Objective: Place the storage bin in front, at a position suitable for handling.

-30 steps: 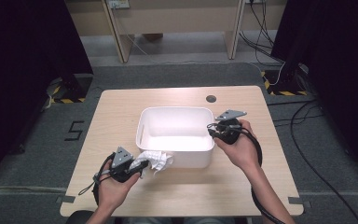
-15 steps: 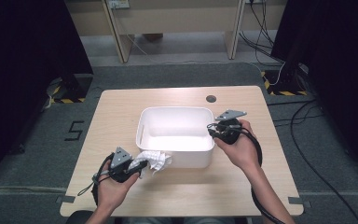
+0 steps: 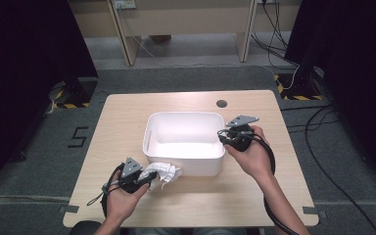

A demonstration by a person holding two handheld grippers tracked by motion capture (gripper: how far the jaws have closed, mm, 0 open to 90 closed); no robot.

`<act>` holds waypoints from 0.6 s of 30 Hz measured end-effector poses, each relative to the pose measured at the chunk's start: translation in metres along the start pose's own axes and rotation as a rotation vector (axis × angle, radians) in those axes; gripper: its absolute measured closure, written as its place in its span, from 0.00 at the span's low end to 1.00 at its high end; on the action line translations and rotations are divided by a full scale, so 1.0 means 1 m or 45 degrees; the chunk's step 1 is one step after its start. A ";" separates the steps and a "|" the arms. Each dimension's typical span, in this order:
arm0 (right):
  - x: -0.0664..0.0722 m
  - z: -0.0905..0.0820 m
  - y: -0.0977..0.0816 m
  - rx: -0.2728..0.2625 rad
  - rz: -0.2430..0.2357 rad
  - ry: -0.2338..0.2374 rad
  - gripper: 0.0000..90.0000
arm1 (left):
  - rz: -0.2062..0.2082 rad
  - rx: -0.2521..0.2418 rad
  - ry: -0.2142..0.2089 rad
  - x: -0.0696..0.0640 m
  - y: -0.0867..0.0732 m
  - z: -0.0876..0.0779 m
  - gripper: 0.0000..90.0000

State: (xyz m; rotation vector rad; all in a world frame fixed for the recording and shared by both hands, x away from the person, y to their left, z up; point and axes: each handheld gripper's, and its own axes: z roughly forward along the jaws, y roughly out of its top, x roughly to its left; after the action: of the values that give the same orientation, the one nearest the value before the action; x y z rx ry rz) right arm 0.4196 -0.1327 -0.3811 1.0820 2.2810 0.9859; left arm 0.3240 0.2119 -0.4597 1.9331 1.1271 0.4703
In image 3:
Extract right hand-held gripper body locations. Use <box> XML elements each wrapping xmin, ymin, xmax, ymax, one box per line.
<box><xmin>225</xmin><ymin>114</ymin><xmax>260</xmax><ymax>153</ymax></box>

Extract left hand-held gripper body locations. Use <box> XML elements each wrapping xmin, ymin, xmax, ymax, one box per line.
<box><xmin>117</xmin><ymin>157</ymin><xmax>152</xmax><ymax>195</ymax></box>

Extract white knitted cloth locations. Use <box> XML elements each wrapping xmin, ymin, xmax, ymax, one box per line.
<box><xmin>137</xmin><ymin>162</ymin><xmax>183</xmax><ymax>191</ymax></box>

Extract white plastic bin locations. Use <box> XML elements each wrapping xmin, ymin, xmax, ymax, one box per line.
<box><xmin>142</xmin><ymin>111</ymin><xmax>227</xmax><ymax>177</ymax></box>

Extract person's right hand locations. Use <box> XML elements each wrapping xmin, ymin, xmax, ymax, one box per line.
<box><xmin>224</xmin><ymin>125</ymin><xmax>275</xmax><ymax>184</ymax></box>

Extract person's left hand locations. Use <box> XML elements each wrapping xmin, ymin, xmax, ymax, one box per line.
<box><xmin>105</xmin><ymin>182</ymin><xmax>151</xmax><ymax>223</ymax></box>

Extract stand base with hazard tape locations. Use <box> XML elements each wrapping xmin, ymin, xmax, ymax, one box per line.
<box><xmin>273</xmin><ymin>72</ymin><xmax>324</xmax><ymax>102</ymax></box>
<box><xmin>50</xmin><ymin>77</ymin><xmax>99</xmax><ymax>110</ymax></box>

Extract grey tape piece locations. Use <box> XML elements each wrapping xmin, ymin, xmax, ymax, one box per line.
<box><xmin>58</xmin><ymin>205</ymin><xmax>80</xmax><ymax>214</ymax></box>
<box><xmin>302</xmin><ymin>206</ymin><xmax>327</xmax><ymax>219</ymax></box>

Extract black round stool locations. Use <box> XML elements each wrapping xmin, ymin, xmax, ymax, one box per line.
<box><xmin>69</xmin><ymin>220</ymin><xmax>103</xmax><ymax>235</ymax></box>

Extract beige wooden desk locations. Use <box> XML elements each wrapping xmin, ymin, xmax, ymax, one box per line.
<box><xmin>68</xmin><ymin>0</ymin><xmax>303</xmax><ymax>68</ymax></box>

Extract black curtain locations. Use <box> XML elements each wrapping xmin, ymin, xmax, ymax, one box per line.
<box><xmin>283</xmin><ymin>0</ymin><xmax>376</xmax><ymax>184</ymax></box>
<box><xmin>0</xmin><ymin>0</ymin><xmax>99</xmax><ymax>197</ymax></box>

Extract white power strip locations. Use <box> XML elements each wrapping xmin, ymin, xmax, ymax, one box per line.
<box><xmin>114</xmin><ymin>0</ymin><xmax>137</xmax><ymax>10</ymax></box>

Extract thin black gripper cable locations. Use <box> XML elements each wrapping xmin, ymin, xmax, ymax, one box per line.
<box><xmin>86</xmin><ymin>163</ymin><xmax>125</xmax><ymax>218</ymax></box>

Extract thick black gripper cable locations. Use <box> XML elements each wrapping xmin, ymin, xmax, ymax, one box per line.
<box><xmin>249</xmin><ymin>131</ymin><xmax>300</xmax><ymax>235</ymax></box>

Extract short black floor cable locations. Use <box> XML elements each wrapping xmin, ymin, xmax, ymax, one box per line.
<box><xmin>280</xmin><ymin>104</ymin><xmax>341</xmax><ymax>131</ymax></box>

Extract long black floor cable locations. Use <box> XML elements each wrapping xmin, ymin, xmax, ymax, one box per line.
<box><xmin>305</xmin><ymin>104</ymin><xmax>376</xmax><ymax>235</ymax></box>

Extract hanging black cables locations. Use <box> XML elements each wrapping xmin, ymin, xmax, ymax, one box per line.
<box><xmin>251</xmin><ymin>0</ymin><xmax>303</xmax><ymax>70</ymax></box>

